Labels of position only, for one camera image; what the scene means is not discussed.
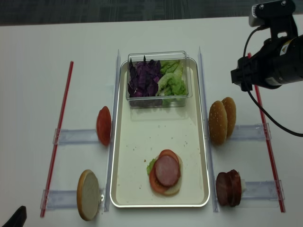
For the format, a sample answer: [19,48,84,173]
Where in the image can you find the black object bottom left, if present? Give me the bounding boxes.
[2,206,27,227]

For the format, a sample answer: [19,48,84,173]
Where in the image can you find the acrylic holder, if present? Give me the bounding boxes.
[53,129,99,145]
[40,188,106,211]
[230,123,272,140]
[241,180,285,201]

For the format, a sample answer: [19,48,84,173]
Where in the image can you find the clear plastic salad box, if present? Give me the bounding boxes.
[126,51,192,108]

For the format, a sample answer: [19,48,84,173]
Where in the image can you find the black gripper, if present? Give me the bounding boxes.
[231,37,294,91]

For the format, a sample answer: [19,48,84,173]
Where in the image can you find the lettuce leaf under tomato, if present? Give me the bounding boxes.
[146,158,157,175]

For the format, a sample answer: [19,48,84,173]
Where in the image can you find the upright bun bottom half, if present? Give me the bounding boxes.
[77,169,100,221]

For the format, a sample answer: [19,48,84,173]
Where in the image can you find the rear sesame bun top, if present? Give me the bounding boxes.
[222,97,236,138]

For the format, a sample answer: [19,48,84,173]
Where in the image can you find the right red strip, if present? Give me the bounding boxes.
[247,52,286,213]

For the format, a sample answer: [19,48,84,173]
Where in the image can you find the red strip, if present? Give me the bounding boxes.
[40,61,74,218]
[247,52,286,213]

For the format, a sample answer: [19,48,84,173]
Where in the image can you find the purple cabbage pieces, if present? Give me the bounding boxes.
[128,56,163,97]

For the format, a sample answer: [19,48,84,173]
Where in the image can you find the green lettuce in box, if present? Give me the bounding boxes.
[154,60,187,107]

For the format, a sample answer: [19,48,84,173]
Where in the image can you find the pink ham slice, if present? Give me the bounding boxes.
[155,155,179,187]

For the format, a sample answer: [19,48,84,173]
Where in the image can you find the cream metal tray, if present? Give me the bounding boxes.
[110,59,210,208]

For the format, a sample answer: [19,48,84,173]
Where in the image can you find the white cheese piece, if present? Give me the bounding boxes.
[238,172,246,193]

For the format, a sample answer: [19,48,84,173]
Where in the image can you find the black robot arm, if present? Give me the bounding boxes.
[231,36,303,91]

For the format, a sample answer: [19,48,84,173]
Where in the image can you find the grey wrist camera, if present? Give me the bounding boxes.
[249,0,298,40]

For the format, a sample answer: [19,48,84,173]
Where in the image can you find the tomato slice on bun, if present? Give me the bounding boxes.
[159,149,179,163]
[149,160,181,193]

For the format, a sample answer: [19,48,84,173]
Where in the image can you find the upper left acrylic holder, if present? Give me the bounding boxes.
[53,129,99,145]

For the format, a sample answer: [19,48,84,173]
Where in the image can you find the left red strip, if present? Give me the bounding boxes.
[40,61,74,218]

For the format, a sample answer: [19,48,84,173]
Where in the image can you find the lower tomato slice on bun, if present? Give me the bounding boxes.
[149,160,181,193]

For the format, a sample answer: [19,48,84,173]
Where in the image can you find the sesame bun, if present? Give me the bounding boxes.
[208,101,228,145]
[222,97,236,138]

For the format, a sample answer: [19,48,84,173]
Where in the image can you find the lower right acrylic holder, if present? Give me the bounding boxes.
[241,180,285,201]

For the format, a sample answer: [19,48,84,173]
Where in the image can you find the stack of meat slices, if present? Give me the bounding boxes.
[215,169,242,207]

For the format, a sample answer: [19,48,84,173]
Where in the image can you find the upper right acrylic holder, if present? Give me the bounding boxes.
[230,123,272,140]

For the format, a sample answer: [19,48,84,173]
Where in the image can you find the upright tomato slice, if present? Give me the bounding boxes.
[96,106,112,146]

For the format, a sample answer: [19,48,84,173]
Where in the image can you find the upper tomato slice on bun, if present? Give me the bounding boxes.
[159,149,179,163]

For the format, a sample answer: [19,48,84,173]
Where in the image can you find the front sesame bun top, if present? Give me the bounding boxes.
[208,101,228,145]

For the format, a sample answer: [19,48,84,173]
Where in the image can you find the black cable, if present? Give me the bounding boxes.
[242,25,303,138]

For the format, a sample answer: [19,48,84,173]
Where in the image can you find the lower left acrylic holder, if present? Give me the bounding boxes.
[40,188,106,211]

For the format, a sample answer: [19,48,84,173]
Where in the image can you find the left clear acrylic rail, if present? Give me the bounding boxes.
[104,50,121,212]

